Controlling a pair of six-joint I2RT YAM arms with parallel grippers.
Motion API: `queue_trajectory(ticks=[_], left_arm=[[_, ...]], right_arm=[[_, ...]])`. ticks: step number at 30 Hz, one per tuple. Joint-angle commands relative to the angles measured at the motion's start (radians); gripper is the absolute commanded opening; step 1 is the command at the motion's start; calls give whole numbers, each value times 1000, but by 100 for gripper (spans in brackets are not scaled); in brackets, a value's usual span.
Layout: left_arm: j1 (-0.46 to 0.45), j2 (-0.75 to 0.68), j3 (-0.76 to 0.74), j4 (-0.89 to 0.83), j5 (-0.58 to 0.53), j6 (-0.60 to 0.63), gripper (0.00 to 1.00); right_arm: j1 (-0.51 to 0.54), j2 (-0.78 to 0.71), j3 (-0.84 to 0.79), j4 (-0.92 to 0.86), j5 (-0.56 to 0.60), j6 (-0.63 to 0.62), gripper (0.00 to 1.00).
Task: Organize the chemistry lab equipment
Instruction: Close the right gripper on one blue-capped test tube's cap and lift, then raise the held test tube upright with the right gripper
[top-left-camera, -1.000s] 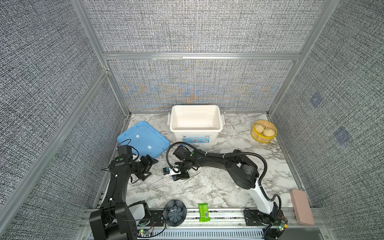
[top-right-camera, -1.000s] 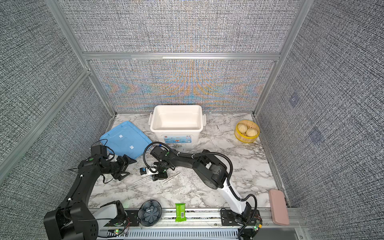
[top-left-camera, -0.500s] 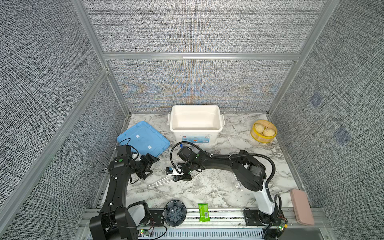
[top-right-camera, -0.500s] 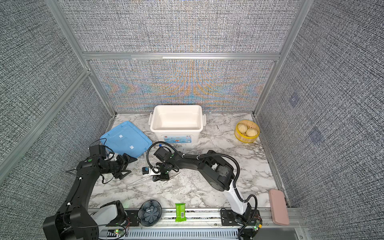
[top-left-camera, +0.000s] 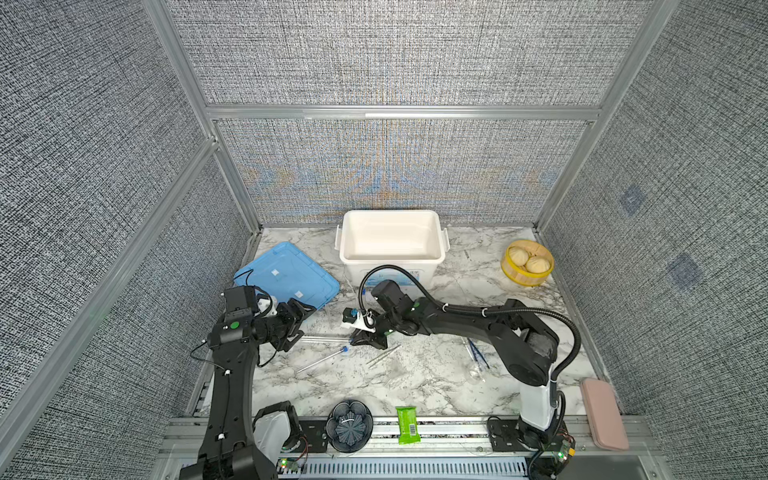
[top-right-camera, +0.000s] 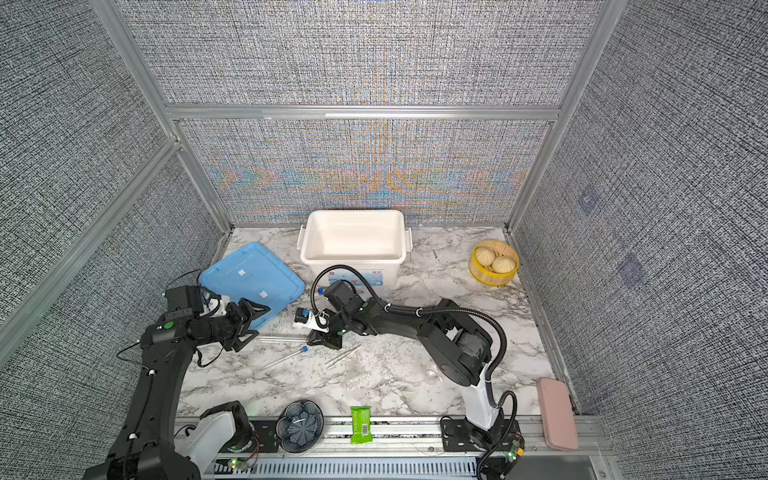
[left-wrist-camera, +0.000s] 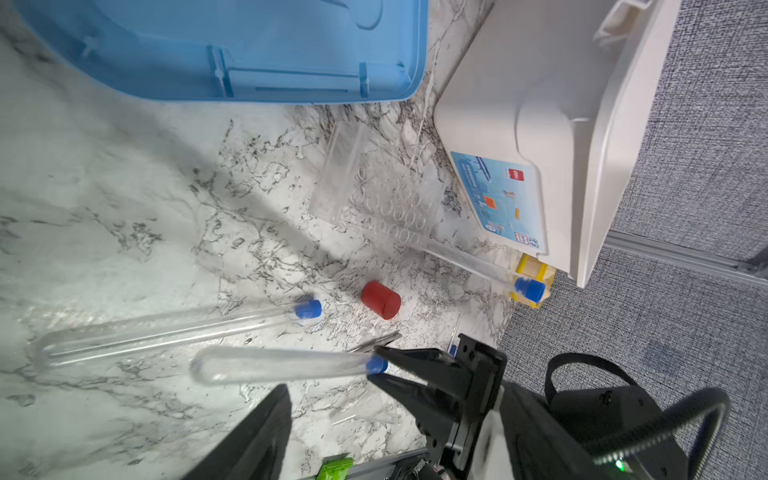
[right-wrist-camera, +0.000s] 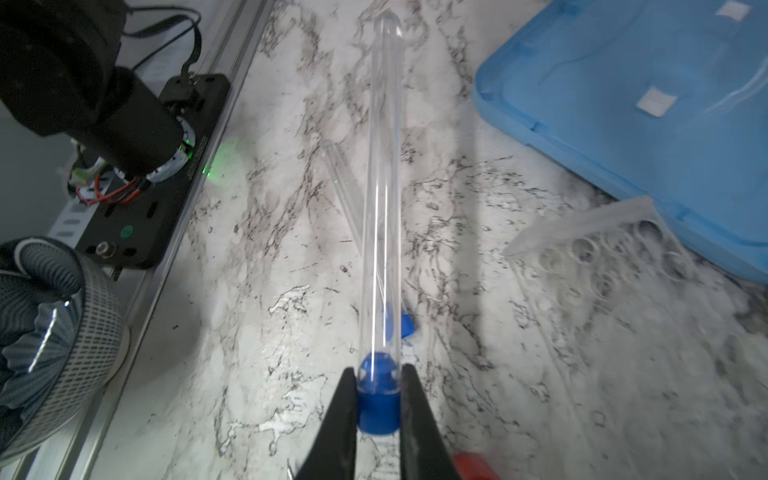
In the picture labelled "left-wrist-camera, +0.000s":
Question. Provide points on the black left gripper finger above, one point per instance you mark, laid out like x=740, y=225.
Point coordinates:
x=256, y=448

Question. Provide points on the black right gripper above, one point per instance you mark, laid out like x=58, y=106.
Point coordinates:
x=461, y=387

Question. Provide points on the blue capped test tube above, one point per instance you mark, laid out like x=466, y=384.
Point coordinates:
x=130, y=337
x=222, y=365
x=483, y=268

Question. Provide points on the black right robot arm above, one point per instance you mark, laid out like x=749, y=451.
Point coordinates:
x=614, y=432

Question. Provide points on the metal tweezers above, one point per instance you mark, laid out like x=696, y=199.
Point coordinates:
x=369, y=345

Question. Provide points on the red bottle cap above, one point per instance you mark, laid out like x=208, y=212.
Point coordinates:
x=381, y=300

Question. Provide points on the bamboo steamer basket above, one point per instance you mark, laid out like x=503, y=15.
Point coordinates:
x=534, y=281

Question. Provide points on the clear test tube rack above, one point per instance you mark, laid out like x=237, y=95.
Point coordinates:
x=366, y=185

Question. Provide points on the white plastic storage bin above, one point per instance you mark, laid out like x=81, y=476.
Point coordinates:
x=544, y=117

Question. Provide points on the blue plastic bin lid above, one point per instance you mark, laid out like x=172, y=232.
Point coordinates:
x=286, y=52

